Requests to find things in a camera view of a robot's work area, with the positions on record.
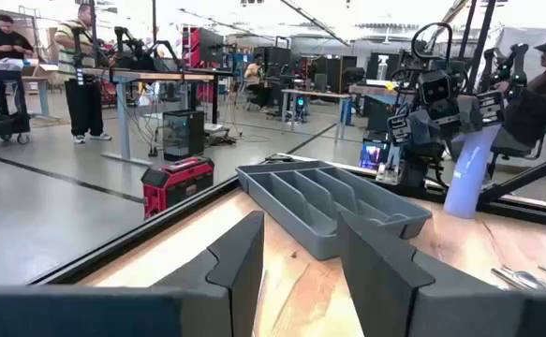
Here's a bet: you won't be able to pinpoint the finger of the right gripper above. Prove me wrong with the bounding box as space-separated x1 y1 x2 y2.
386 110 442 147
457 90 506 136

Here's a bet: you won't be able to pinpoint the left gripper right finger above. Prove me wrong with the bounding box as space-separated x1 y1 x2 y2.
337 212 546 337

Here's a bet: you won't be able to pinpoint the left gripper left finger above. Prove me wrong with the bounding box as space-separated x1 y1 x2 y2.
0 210 265 337

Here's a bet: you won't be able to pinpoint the grey plastic cutlery tray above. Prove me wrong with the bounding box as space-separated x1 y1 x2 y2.
235 160 433 261

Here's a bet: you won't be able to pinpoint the black office chair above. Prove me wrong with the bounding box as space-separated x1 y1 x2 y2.
485 116 546 182

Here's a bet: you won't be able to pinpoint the glowing blue computer case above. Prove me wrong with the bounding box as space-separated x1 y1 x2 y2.
359 138 394 172

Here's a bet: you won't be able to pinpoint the person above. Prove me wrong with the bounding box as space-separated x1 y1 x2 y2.
54 3 113 144
243 52 273 112
0 13 35 118
487 26 546 177

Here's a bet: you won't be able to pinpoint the lavender plastic cup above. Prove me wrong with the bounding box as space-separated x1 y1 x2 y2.
442 124 503 220

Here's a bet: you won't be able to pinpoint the wooden desk with white legs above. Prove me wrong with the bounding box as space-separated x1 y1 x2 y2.
280 88 354 141

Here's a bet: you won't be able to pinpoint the red and black jobsite radio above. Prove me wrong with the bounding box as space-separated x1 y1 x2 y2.
140 156 215 220

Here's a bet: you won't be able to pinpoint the black computer tower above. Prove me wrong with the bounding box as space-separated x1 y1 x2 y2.
162 110 206 163

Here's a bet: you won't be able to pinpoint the wooden workbench with white legs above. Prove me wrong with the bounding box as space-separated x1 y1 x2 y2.
79 66 236 169

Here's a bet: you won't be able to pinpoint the black utility cart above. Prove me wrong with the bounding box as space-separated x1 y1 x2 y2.
0 67 33 145

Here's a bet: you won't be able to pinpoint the red tool cabinet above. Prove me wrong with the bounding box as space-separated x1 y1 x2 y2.
182 26 226 71

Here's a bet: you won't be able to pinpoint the cardboard box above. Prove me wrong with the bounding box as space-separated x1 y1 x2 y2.
22 62 61 86

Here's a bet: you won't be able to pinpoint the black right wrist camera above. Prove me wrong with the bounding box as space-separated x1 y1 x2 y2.
416 68 453 106

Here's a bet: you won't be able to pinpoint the black aluminium table frame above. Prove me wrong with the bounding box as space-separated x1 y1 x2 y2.
26 152 546 286

